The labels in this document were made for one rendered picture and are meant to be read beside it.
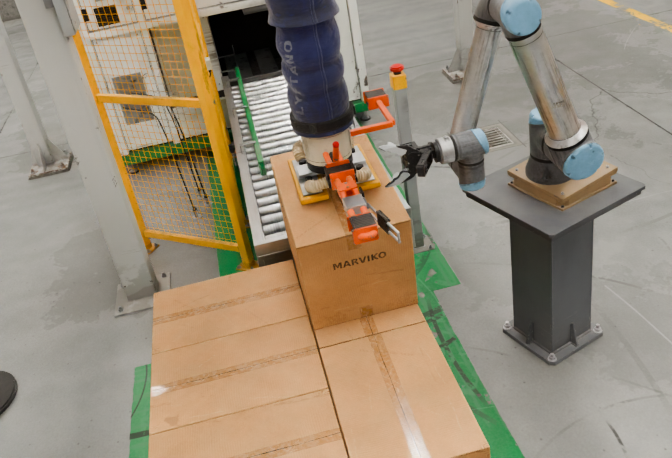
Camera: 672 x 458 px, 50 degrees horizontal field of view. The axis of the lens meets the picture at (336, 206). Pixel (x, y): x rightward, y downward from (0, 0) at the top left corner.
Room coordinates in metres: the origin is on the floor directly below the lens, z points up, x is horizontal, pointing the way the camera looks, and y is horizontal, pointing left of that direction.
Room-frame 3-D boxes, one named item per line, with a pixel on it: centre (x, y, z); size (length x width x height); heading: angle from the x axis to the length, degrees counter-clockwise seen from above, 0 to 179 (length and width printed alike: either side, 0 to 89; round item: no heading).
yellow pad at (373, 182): (2.39, -0.10, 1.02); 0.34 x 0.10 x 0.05; 6
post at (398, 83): (3.29, -0.40, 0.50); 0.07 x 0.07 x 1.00; 6
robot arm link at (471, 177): (2.20, -0.48, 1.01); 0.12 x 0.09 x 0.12; 8
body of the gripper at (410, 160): (2.17, -0.31, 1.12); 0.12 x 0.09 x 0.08; 96
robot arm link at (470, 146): (2.18, -0.48, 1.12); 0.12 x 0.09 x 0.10; 96
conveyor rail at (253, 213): (3.79, 0.48, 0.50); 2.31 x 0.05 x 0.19; 6
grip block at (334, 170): (2.13, -0.03, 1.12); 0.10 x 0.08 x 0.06; 96
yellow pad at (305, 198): (2.37, 0.09, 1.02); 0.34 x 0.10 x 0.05; 6
